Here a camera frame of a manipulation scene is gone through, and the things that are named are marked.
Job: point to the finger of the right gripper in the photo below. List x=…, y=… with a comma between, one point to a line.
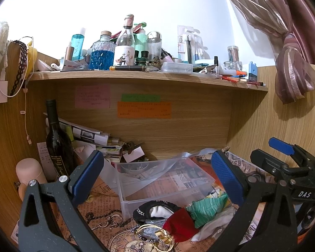
x=267, y=162
x=281, y=146

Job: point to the mint green bottle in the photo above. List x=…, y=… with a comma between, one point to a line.
x=140, y=38

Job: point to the gold chain jewelry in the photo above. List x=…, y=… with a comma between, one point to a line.
x=159, y=238

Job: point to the dark wine bottle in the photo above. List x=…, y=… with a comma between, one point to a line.
x=58, y=143

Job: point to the green sticky note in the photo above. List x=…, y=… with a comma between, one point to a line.
x=126, y=97

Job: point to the green striped cloth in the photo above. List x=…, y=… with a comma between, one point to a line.
x=205, y=210

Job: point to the pink striped curtain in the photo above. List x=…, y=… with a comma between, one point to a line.
x=290, y=27

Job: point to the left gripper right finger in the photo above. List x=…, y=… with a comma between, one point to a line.
x=277, y=227

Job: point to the teal spray bottle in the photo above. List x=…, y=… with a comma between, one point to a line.
x=77, y=44

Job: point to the white price tag card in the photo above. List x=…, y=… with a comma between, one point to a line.
x=134, y=155

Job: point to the clear plastic storage box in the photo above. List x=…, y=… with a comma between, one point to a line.
x=162, y=190

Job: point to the clear small flat case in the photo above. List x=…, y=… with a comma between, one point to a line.
x=169, y=67

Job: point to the pink mug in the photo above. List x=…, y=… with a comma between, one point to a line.
x=26, y=170

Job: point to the black lace cloth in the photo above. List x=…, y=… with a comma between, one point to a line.
x=154, y=210

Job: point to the pink sticky note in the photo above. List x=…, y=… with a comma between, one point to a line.
x=92, y=96

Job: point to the clear illustrated label bottle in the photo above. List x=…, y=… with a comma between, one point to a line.
x=125, y=45

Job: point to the clear plastic bag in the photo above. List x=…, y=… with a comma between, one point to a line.
x=182, y=169

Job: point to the red velvet pouch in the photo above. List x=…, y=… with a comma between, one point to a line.
x=181, y=226

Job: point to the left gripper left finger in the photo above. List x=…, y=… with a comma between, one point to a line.
x=38, y=229

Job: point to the white cloth pouch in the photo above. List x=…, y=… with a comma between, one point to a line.
x=215, y=227

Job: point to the wooden shelf board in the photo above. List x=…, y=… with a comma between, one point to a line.
x=138, y=77

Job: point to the blue liquid glass bottle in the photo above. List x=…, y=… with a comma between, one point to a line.
x=102, y=53

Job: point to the orange sticky note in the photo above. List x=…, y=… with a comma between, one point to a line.
x=162, y=110

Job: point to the stack of papers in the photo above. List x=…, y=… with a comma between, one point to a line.
x=80, y=136

